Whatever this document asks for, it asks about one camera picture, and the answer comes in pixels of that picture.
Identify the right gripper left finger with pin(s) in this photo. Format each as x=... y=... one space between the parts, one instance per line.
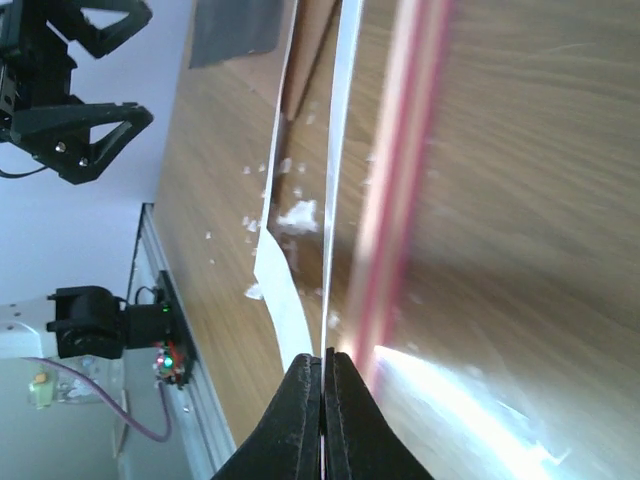
x=285 y=444

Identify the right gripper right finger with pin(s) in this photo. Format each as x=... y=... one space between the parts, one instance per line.
x=358 y=441

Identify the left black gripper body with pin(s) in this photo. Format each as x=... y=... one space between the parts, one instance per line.
x=35 y=65

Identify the dark landscape photo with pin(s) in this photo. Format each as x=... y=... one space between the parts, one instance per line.
x=228 y=29

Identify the pink wooden picture frame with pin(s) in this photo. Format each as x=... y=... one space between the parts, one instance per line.
x=400 y=148

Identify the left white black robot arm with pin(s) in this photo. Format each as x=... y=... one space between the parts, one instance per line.
x=87 y=320

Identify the white paint flake cluster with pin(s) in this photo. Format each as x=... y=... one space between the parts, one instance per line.
x=240 y=137

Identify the brown cardboard backing sheet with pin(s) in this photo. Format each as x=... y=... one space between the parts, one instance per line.
x=311 y=25

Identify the aluminium front rail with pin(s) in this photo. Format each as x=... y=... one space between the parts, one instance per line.
x=167 y=386

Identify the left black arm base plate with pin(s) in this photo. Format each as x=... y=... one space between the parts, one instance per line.
x=177 y=353

